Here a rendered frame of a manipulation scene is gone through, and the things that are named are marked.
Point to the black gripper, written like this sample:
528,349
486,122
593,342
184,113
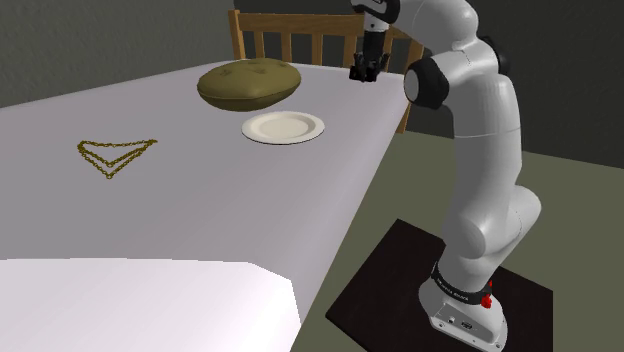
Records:
373,46

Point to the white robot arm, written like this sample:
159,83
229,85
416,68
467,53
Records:
482,161

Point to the wooden chair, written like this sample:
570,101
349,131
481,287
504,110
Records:
302,25

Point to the white plate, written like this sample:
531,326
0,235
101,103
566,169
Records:
283,128

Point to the olive green potato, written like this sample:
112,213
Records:
248,84

